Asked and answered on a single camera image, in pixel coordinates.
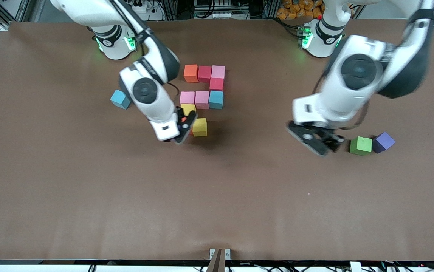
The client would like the orange foam cube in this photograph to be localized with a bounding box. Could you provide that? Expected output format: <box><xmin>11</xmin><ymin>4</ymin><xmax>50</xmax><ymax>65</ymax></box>
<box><xmin>181</xmin><ymin>116</ymin><xmax>194</xmax><ymax>135</ymax></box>
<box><xmin>183</xmin><ymin>64</ymin><xmax>199</xmax><ymax>83</ymax></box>

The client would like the light blue foam cube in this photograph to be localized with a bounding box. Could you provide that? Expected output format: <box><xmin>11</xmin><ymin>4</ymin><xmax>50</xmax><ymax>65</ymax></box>
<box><xmin>209</xmin><ymin>91</ymin><xmax>225</xmax><ymax>110</ymax></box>
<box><xmin>110</xmin><ymin>89</ymin><xmax>131</xmax><ymax>110</ymax></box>

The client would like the green foam cube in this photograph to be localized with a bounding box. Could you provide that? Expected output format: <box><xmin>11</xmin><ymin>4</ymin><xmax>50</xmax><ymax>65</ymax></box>
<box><xmin>349</xmin><ymin>136</ymin><xmax>373</xmax><ymax>156</ymax></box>

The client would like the purple foam cube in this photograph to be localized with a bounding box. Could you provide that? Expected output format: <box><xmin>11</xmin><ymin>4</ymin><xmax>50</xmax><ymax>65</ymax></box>
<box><xmin>372</xmin><ymin>131</ymin><xmax>396</xmax><ymax>154</ymax></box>

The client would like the paper table cover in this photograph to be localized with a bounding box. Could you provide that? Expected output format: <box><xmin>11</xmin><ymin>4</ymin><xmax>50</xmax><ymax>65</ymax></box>
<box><xmin>0</xmin><ymin>19</ymin><xmax>434</xmax><ymax>261</ymax></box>

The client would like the pile of orange objects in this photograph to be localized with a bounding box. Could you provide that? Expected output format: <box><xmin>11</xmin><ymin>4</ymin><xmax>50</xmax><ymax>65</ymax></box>
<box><xmin>276</xmin><ymin>0</ymin><xmax>325</xmax><ymax>20</ymax></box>

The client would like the black base cable bundle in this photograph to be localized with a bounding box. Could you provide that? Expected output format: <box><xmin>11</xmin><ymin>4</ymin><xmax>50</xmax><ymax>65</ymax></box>
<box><xmin>274</xmin><ymin>17</ymin><xmax>302</xmax><ymax>37</ymax></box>

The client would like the metal mounting bracket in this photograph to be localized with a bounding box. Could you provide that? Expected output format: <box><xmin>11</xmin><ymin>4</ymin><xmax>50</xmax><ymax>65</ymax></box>
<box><xmin>209</xmin><ymin>248</ymin><xmax>231</xmax><ymax>272</ymax></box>

